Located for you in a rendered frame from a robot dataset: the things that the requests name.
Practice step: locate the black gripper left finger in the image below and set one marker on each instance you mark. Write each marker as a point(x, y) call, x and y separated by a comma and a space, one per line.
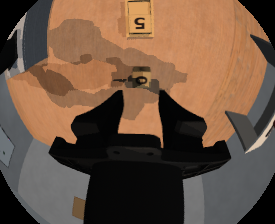
point(93, 128)

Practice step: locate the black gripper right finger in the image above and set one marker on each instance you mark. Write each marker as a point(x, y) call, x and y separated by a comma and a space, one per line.
point(182, 129)

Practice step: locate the tan calendar cube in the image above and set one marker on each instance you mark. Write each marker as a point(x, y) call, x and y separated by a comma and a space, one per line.
point(139, 24)
point(141, 77)

